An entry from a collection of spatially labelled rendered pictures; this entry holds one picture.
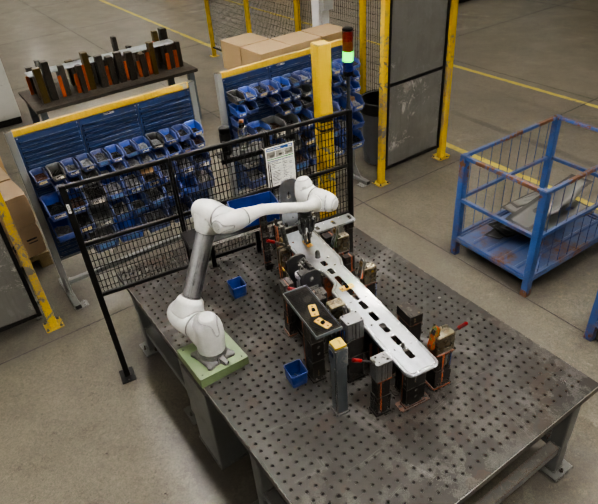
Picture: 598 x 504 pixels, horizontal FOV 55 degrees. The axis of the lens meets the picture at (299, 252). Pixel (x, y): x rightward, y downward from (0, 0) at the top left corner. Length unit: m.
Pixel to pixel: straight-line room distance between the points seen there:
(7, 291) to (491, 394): 3.46
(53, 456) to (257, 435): 1.61
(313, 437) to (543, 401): 1.15
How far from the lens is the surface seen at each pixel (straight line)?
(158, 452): 3.86
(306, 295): 2.89
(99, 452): 3.99
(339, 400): 2.87
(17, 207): 5.46
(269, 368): 3.18
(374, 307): 3.05
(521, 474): 3.44
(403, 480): 2.75
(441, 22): 6.17
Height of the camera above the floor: 3.01
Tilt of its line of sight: 35 degrees down
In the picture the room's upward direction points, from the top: 5 degrees counter-clockwise
